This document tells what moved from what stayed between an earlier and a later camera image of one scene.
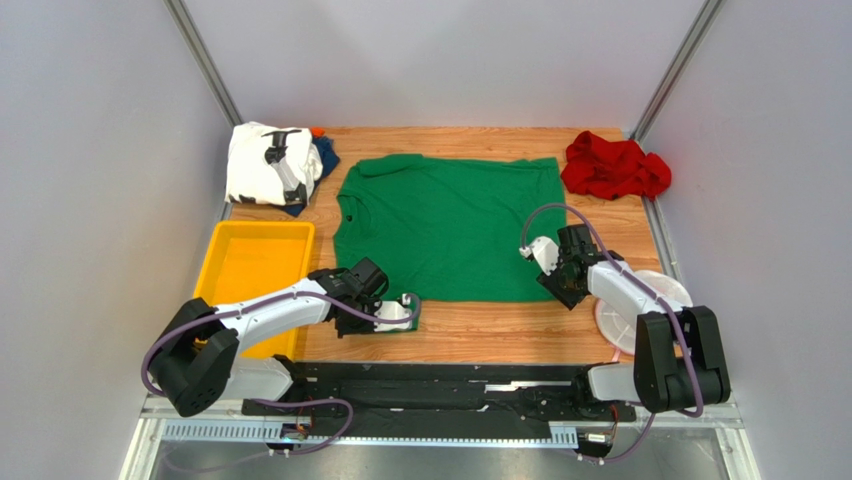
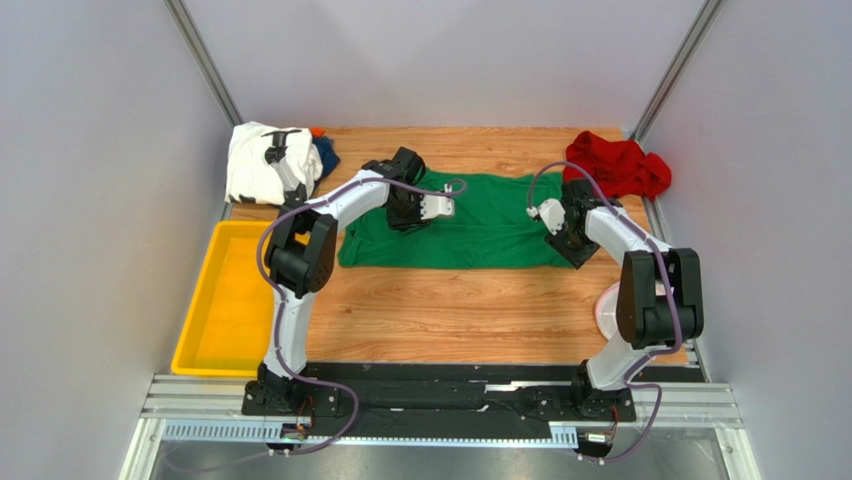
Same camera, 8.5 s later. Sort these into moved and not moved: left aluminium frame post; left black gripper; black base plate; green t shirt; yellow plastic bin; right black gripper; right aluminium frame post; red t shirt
Moved: right black gripper; left black gripper; green t shirt
Not moved: yellow plastic bin; red t shirt; right aluminium frame post; black base plate; left aluminium frame post
